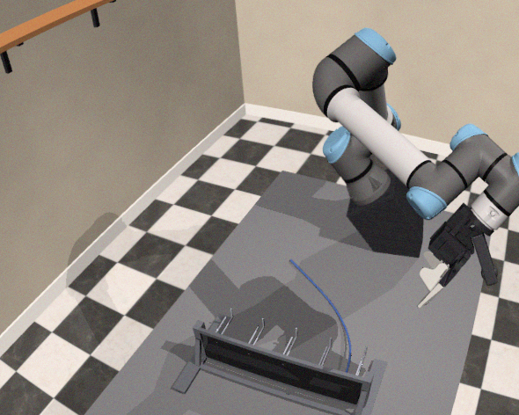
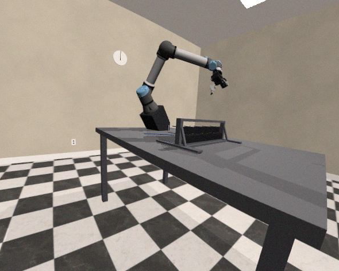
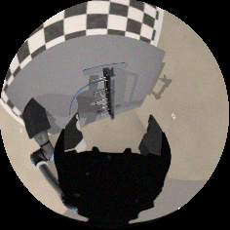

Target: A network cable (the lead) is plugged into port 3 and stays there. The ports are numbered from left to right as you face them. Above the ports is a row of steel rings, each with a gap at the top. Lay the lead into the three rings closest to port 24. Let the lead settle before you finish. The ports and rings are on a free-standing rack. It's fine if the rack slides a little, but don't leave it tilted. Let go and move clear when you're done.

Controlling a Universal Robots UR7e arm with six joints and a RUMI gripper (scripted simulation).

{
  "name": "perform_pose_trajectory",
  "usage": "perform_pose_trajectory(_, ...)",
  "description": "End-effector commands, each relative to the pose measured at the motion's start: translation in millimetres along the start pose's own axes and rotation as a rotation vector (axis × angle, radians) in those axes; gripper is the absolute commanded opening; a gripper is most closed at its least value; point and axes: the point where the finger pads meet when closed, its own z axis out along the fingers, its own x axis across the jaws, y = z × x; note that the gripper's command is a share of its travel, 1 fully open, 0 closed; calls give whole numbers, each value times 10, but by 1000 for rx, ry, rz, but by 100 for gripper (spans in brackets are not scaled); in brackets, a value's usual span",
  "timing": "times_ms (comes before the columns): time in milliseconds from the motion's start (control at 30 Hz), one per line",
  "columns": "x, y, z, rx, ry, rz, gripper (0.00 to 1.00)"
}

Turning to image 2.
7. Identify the grey metal rack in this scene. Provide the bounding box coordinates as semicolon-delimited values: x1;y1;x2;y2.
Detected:
156;118;242;153

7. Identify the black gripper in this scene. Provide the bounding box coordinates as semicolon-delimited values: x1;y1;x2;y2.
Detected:
210;69;228;95

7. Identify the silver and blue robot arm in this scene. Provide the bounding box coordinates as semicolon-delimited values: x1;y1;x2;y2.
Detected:
136;41;222;114

